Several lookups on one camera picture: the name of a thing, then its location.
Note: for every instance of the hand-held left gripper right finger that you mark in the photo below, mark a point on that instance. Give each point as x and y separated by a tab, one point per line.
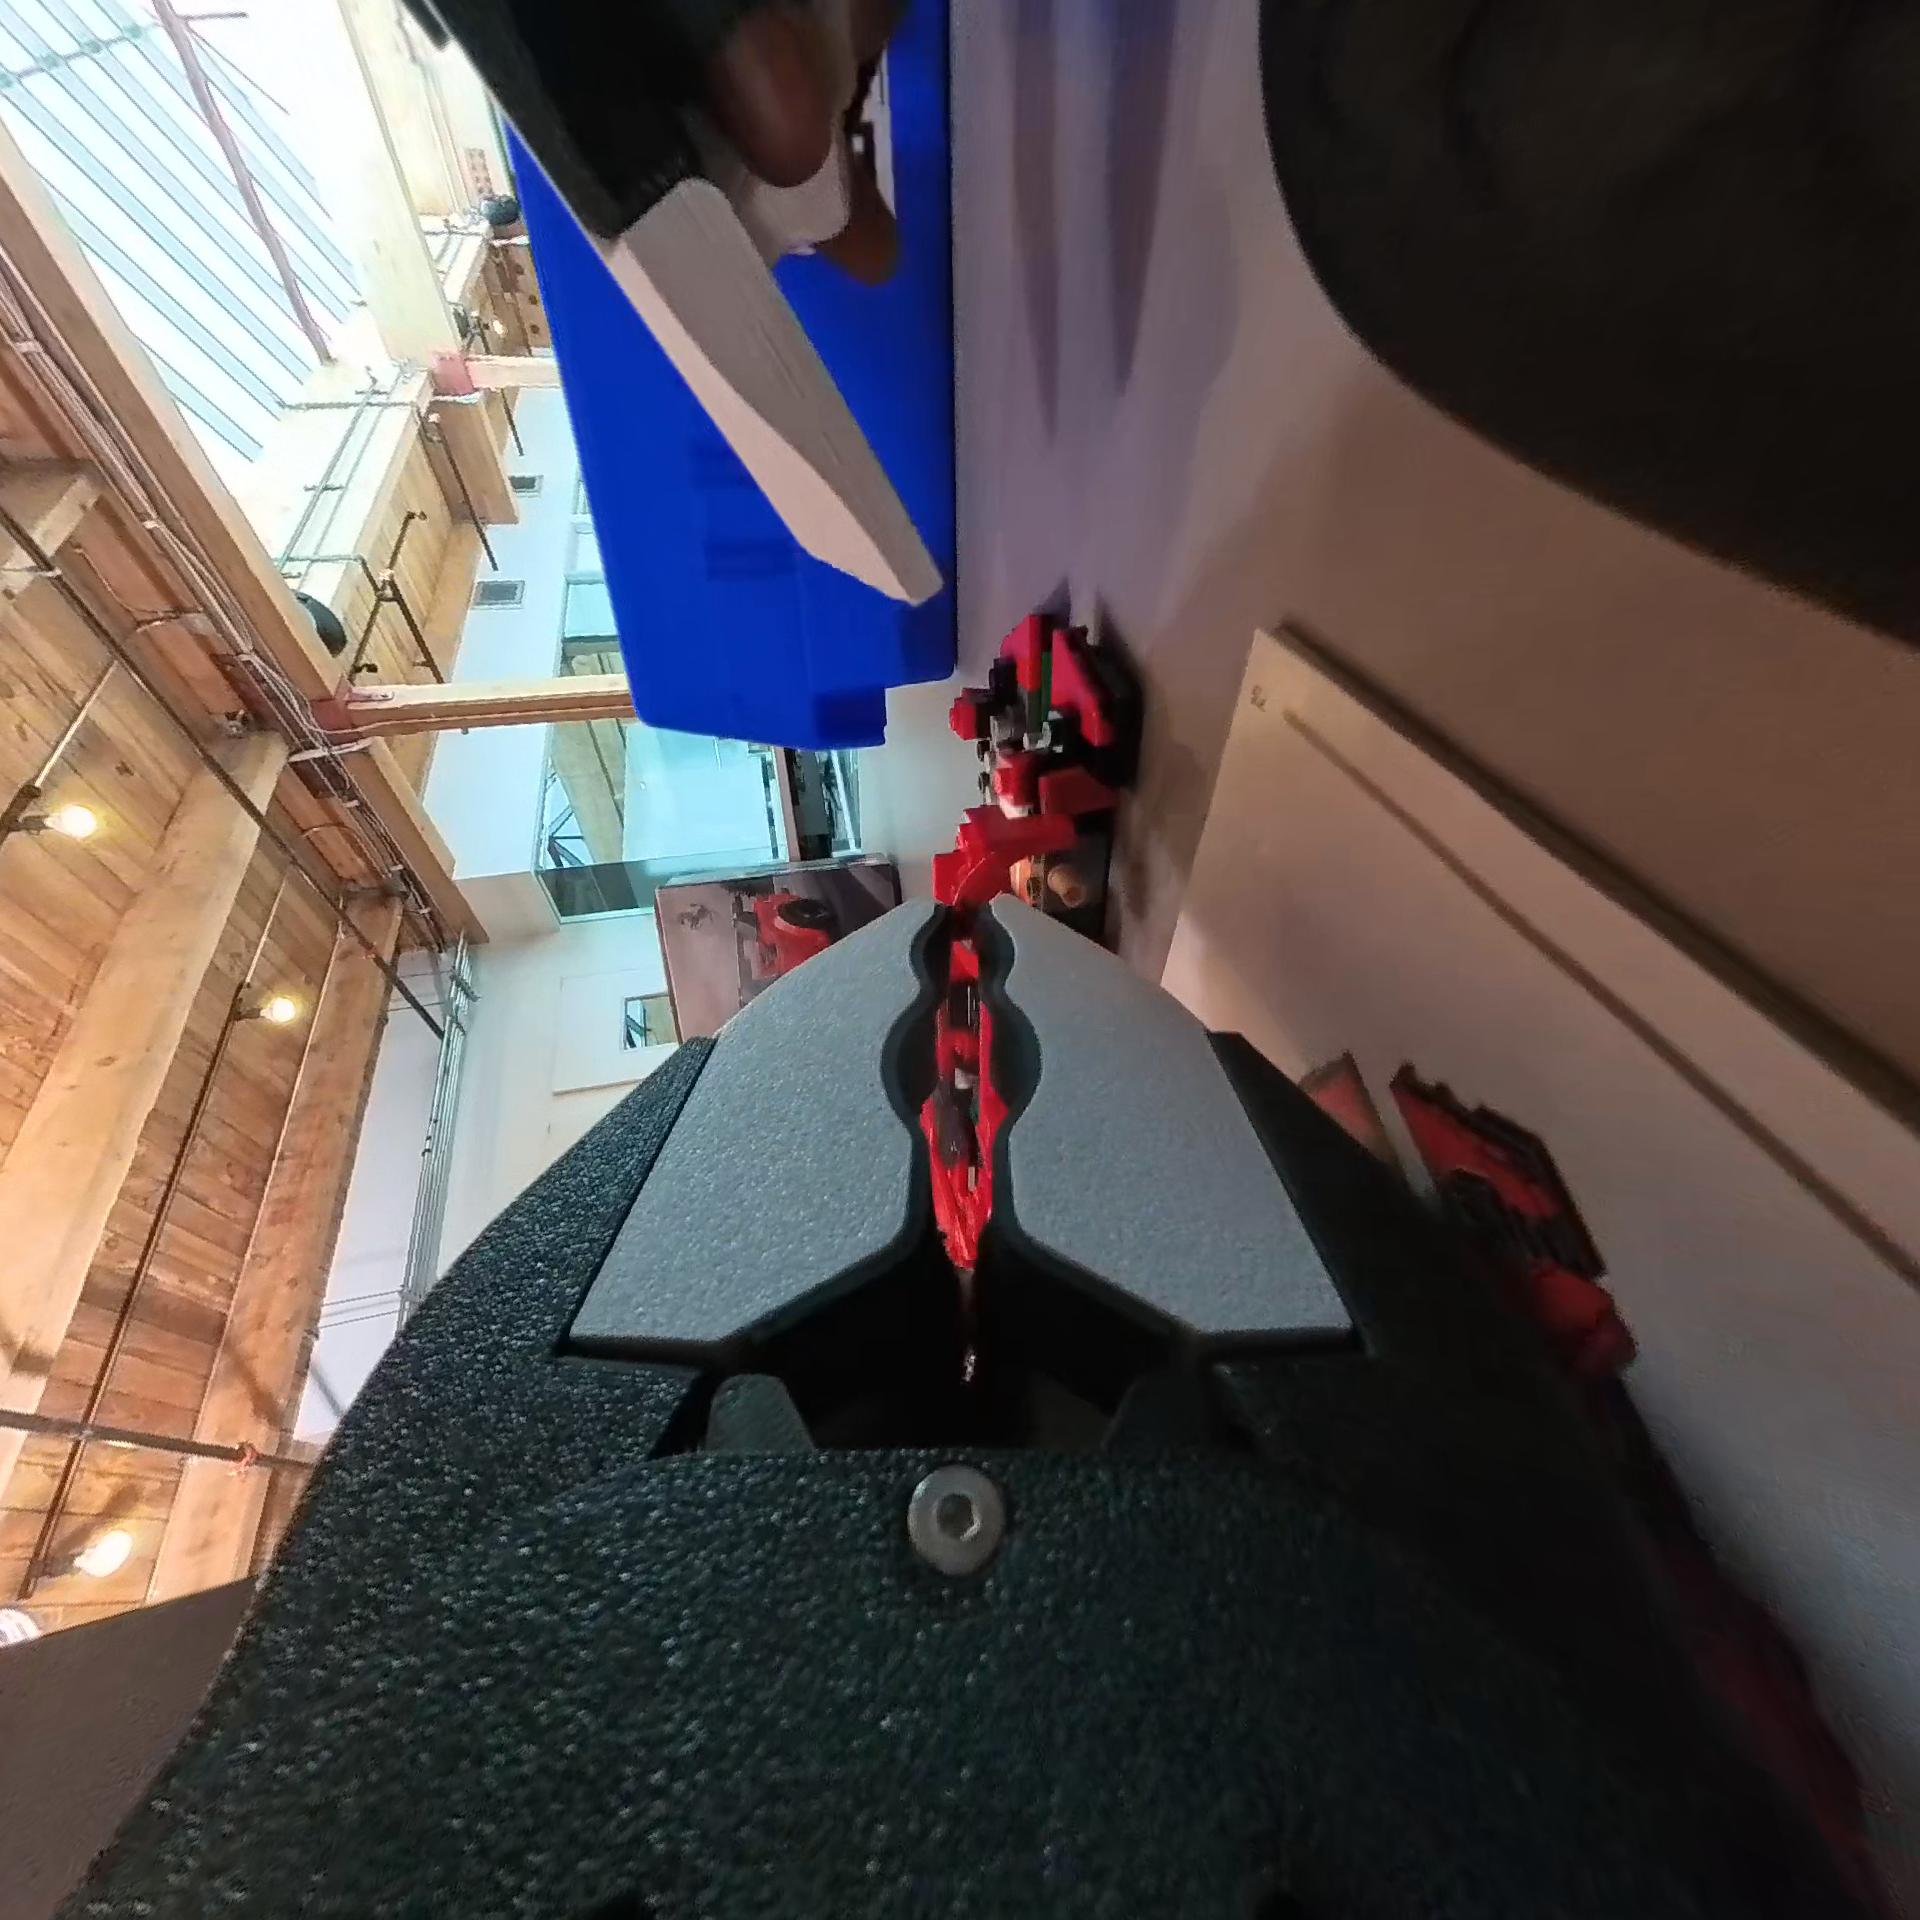
1155	1170

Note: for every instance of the ceiling spot lamp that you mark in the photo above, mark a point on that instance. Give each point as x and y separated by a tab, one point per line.
279	1008
103	1553
69	821

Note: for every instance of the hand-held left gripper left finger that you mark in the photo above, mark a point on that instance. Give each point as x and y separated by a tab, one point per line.
781	1140

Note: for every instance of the person's right hand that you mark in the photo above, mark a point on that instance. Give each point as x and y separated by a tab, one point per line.
788	105

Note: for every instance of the toy car set box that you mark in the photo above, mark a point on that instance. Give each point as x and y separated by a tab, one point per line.
750	931

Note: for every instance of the blue plastic bin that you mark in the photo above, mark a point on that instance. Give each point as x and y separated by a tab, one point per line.
705	600

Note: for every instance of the white instruction booklet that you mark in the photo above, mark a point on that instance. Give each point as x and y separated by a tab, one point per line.
1501	931

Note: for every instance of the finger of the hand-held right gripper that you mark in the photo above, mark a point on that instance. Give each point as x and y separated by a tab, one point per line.
781	405

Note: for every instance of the black textured cushion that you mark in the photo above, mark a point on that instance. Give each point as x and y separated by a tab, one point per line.
1650	225

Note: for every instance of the red toy brick car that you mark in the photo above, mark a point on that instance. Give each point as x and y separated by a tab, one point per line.
1059	704

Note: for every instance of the glass balustrade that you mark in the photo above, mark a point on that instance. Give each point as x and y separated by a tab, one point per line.
661	810

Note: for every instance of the dark grey panel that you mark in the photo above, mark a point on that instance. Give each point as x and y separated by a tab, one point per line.
104	1754

